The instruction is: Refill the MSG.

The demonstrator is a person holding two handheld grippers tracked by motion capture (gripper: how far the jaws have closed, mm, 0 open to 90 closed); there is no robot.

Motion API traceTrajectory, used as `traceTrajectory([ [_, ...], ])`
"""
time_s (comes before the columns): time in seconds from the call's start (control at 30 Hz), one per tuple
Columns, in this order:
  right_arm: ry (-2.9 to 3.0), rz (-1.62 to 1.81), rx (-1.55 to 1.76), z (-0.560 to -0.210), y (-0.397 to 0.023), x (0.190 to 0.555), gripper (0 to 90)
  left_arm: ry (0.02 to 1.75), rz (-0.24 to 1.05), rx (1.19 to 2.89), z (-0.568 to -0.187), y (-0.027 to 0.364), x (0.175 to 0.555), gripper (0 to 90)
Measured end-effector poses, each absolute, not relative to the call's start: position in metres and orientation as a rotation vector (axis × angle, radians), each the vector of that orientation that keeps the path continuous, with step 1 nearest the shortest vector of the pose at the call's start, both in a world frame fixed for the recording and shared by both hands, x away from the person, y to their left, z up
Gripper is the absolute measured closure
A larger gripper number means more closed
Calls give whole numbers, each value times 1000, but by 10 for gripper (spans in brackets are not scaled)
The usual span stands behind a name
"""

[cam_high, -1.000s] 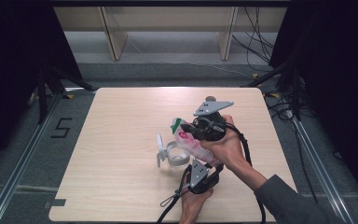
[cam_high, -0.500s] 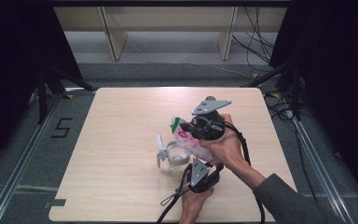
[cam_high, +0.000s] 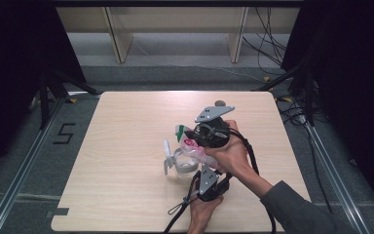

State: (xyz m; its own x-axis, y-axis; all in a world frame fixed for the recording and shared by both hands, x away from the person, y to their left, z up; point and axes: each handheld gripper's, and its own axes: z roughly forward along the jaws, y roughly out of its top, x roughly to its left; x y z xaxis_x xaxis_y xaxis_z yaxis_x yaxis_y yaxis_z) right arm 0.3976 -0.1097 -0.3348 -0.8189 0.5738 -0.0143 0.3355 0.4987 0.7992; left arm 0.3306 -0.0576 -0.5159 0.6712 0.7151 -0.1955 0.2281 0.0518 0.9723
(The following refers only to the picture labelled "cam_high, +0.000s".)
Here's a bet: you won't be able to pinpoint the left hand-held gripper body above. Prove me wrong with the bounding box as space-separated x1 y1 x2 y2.
190 164 232 203

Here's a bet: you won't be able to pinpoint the aluminium floor rail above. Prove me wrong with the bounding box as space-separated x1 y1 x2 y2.
305 121 371 234
0 97 66 234

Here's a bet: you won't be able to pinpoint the pink white plastic bag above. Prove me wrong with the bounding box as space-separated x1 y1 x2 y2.
174 124 223 172

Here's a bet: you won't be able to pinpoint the black hanging cables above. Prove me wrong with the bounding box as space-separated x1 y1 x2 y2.
242 7 288 77

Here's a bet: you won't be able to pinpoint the black curtain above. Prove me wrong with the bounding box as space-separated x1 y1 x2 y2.
0 0 87 183
280 0 374 222

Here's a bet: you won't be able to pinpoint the black floor cable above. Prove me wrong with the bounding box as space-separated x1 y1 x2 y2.
277 97 335 215

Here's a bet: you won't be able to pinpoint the person's left hand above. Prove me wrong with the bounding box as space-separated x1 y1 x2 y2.
187 194 224 234

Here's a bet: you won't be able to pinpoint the person's right hand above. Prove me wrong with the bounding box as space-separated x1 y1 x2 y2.
204 119 253 178

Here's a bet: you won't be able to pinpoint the clear jar with grey lid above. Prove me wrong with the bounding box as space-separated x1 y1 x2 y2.
163 138 203 178

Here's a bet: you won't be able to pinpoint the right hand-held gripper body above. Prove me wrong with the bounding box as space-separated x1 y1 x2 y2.
191 99 236 149

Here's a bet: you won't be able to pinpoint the beige wooden shelf unit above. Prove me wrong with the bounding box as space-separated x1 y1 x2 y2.
56 6 301 64

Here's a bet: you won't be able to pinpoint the white floor cable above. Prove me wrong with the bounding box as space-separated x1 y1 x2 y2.
188 63 265 83

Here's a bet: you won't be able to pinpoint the black metal stand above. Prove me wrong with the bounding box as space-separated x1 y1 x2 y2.
38 67 100 131
252 61 316 126

